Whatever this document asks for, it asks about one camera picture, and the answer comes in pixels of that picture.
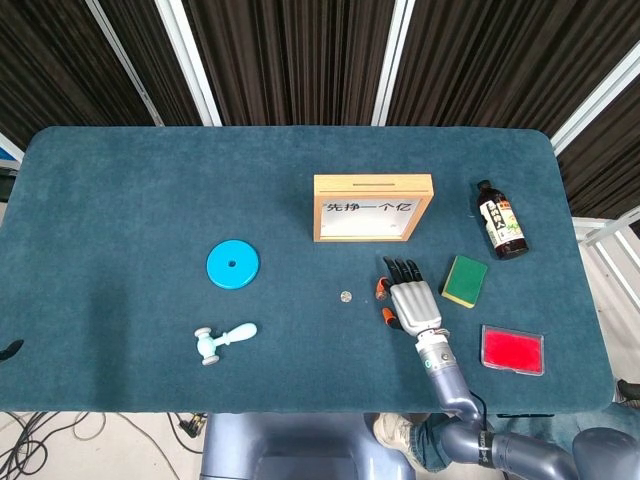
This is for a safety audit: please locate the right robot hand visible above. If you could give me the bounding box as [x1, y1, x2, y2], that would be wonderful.
[374, 255, 445, 337]

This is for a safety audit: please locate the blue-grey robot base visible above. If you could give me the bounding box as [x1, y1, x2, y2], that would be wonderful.
[199, 412, 416, 480]

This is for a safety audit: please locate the green and yellow sponge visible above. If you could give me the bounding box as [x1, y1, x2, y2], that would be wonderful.
[439, 255, 489, 310]

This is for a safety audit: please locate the red card in clear case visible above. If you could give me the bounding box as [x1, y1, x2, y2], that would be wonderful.
[480, 324, 546, 376]

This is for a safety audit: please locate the dark sauce bottle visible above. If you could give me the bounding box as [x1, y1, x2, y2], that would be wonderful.
[475, 179, 530, 261]

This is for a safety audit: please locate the beige shoe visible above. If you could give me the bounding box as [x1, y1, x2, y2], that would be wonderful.
[373, 412, 419, 464]

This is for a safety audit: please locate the blue jeans leg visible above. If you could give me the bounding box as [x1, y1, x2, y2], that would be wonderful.
[410, 413, 481, 474]

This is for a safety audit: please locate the blue disc with hole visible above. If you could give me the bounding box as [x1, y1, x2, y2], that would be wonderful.
[205, 239, 262, 291]

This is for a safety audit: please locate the light blue toy hammer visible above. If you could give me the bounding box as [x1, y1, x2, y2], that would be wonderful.
[194, 322, 259, 368]

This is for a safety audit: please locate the white and blue box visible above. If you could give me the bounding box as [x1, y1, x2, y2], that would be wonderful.
[0, 132, 25, 176]

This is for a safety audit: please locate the black power plug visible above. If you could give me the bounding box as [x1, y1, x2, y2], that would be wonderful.
[175, 412, 207, 441]

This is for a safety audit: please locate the blue velvet table cloth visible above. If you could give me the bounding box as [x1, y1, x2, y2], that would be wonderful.
[0, 124, 617, 415]

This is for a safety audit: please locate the dark pleated curtain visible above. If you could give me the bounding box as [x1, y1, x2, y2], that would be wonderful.
[0, 0, 640, 221]

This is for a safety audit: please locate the white slanted metal beam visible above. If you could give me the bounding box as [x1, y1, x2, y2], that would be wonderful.
[549, 42, 640, 156]

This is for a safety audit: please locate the thin grey metal pole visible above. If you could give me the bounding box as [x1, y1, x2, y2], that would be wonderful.
[84, 0, 165, 127]

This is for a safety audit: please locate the wide white metal pole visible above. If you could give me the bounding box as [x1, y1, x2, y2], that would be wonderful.
[154, 0, 223, 127]

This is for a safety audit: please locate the black floor cable bundle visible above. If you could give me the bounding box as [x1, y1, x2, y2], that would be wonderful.
[0, 410, 109, 480]

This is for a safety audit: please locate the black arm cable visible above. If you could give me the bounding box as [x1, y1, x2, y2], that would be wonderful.
[468, 391, 490, 432]

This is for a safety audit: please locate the wooden money box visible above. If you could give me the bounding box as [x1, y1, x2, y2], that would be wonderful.
[313, 173, 436, 244]

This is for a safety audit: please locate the aluminium rail frame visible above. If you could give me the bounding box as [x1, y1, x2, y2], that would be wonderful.
[572, 207, 640, 321]

